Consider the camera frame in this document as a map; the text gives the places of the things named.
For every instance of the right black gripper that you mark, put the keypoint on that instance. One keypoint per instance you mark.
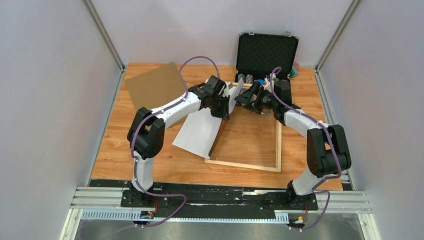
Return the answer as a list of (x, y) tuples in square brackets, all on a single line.
[(246, 97)]

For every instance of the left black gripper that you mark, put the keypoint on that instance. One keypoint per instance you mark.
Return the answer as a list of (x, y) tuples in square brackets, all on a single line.
[(224, 113)]

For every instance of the colourful balloon photo print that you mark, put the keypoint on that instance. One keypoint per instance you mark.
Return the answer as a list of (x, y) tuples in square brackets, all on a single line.
[(200, 130)]

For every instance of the light wooden picture frame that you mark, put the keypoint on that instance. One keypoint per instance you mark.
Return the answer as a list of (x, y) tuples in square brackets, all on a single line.
[(251, 145)]

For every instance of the brown cardboard backing board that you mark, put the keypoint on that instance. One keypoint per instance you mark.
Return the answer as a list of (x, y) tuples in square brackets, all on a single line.
[(153, 85)]

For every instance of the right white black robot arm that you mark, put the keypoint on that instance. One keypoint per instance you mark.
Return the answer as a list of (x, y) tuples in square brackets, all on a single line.
[(327, 151)]

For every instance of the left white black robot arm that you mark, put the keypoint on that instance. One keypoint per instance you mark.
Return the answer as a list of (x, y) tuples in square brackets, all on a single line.
[(146, 137)]

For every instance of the grey purple chip stack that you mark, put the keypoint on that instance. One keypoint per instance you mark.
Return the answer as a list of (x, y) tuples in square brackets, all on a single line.
[(247, 79)]

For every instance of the blue dealer button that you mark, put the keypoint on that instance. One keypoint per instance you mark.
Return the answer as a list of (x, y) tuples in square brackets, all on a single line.
[(261, 81)]

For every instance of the black poker chip case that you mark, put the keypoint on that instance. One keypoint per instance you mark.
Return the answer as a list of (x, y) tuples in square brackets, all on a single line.
[(259, 54)]

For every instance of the colourful objects behind case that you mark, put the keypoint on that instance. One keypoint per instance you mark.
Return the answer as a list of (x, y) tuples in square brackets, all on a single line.
[(294, 70)]

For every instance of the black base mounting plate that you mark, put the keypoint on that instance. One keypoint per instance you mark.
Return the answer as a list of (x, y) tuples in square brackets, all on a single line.
[(216, 201)]

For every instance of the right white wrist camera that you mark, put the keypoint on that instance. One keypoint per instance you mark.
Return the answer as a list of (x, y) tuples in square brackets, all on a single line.
[(268, 87)]

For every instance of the aluminium front rail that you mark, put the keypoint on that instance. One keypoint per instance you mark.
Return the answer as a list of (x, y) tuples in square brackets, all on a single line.
[(120, 198)]

